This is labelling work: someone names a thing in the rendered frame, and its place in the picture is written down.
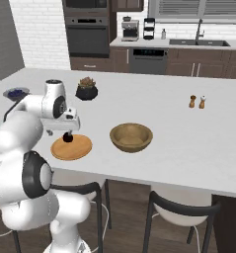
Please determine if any window with grey blinds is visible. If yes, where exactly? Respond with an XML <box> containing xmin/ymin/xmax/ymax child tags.
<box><xmin>147</xmin><ymin>0</ymin><xmax>236</xmax><ymax>25</ymax></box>

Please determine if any grey blue plate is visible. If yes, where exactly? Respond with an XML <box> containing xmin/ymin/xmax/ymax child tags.
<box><xmin>2</xmin><ymin>86</ymin><xmax>31</xmax><ymax>102</ymax></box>

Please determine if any round wooden plate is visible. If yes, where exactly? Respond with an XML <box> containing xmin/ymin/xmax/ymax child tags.
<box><xmin>49</xmin><ymin>132</ymin><xmax>94</xmax><ymax>162</ymax></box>

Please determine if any wooden pepper shaker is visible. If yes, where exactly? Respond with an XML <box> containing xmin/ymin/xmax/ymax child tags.
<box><xmin>188</xmin><ymin>94</ymin><xmax>197</xmax><ymax>110</ymax></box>

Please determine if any dark grey dishwasher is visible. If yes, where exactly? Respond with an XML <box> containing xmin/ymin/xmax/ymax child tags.
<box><xmin>128</xmin><ymin>46</ymin><xmax>170</xmax><ymax>76</ymax></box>

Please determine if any dark sink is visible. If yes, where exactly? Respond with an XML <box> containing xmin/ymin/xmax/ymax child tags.
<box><xmin>168</xmin><ymin>38</ymin><xmax>231</xmax><ymax>47</ymax></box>

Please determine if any plant in black pot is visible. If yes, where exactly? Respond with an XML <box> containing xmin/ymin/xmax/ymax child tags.
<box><xmin>74</xmin><ymin>76</ymin><xmax>100</xmax><ymax>102</ymax></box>

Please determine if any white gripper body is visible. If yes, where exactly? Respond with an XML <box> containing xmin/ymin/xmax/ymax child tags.
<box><xmin>40</xmin><ymin>117</ymin><xmax>82</xmax><ymax>132</ymax></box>

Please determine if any brown wall cupboard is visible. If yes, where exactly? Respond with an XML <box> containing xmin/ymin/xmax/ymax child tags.
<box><xmin>111</xmin><ymin>0</ymin><xmax>145</xmax><ymax>13</ymax></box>

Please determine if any dark tap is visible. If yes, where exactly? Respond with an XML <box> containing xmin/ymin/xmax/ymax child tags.
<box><xmin>194</xmin><ymin>18</ymin><xmax>205</xmax><ymax>45</ymax></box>

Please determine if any wooden bowl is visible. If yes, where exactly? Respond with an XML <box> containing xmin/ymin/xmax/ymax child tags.
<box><xmin>109</xmin><ymin>123</ymin><xmax>154</xmax><ymax>154</ymax></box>

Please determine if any silver coffee machine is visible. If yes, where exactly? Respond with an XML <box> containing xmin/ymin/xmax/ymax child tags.
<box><xmin>120</xmin><ymin>15</ymin><xmax>140</xmax><ymax>42</ymax></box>

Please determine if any dark avocado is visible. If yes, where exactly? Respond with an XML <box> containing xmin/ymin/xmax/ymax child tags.
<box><xmin>62</xmin><ymin>131</ymin><xmax>75</xmax><ymax>144</ymax></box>

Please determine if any black frame white seat chair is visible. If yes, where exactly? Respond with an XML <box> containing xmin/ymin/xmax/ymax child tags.
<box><xmin>11</xmin><ymin>171</ymin><xmax>113</xmax><ymax>253</ymax></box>
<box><xmin>142</xmin><ymin>185</ymin><xmax>222</xmax><ymax>253</ymax></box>

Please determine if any dark microwave oven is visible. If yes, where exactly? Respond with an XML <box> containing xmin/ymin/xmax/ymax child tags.
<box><xmin>62</xmin><ymin>0</ymin><xmax>111</xmax><ymax>15</ymax></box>

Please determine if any brown cupboard run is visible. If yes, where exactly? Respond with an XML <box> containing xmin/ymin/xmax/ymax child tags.
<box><xmin>165</xmin><ymin>47</ymin><xmax>236</xmax><ymax>81</ymax></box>
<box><xmin>69</xmin><ymin>45</ymin><xmax>131</xmax><ymax>74</ymax></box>

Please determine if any black wire stand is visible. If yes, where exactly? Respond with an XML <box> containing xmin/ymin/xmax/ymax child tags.
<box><xmin>142</xmin><ymin>17</ymin><xmax>156</xmax><ymax>42</ymax></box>

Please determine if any dark built-in oven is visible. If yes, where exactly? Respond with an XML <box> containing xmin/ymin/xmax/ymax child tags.
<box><xmin>64</xmin><ymin>15</ymin><xmax>111</xmax><ymax>59</ymax></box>

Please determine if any wooden salt shaker white top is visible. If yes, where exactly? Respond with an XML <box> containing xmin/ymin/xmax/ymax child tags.
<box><xmin>197</xmin><ymin>95</ymin><xmax>207</xmax><ymax>110</ymax></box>

